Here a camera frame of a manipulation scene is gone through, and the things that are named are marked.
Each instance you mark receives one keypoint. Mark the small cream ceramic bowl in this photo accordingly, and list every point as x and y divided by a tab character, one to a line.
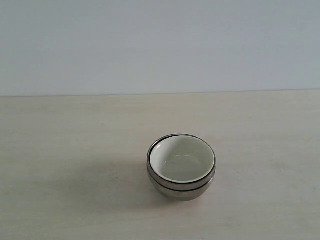
180	160

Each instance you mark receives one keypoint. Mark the ribbed stainless steel bowl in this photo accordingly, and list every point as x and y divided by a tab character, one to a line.
152	162

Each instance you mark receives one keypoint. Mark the smooth stainless steel bowl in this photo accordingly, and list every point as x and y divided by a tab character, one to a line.
180	195

